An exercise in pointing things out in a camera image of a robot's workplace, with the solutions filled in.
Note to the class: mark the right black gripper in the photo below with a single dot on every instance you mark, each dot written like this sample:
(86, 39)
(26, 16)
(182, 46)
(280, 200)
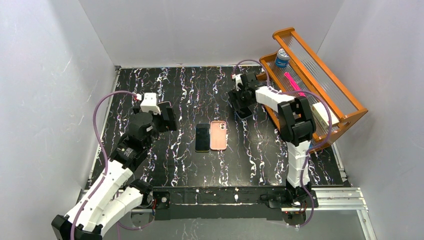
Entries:
(241, 108)

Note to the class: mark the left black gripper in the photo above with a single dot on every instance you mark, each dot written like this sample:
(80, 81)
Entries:
(168, 115)

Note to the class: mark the green phone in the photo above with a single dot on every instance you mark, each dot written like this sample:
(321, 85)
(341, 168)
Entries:
(202, 137)

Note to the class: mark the pink phone case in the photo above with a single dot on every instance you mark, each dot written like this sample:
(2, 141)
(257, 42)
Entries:
(218, 135)

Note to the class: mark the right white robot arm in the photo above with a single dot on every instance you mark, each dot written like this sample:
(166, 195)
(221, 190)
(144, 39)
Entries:
(296, 127)

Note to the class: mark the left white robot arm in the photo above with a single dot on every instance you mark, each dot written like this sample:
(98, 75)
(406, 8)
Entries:
(100, 208)

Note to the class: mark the pink flat tool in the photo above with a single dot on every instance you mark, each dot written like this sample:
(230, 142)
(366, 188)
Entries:
(293, 83)

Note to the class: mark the blue round jar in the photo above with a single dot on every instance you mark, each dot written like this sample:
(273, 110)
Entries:
(282, 58)

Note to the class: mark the orange wooden shelf rack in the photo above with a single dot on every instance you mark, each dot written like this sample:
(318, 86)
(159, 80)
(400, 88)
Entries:
(312, 74)

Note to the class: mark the white cardboard box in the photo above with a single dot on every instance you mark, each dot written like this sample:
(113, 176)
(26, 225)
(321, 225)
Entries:
(320, 113)

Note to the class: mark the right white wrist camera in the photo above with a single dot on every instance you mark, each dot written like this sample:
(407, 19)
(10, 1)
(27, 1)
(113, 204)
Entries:
(238, 83)

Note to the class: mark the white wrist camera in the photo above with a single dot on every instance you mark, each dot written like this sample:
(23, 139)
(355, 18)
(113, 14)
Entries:
(238, 83)
(148, 102)

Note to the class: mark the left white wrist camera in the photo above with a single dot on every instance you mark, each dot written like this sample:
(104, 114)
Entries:
(148, 102)

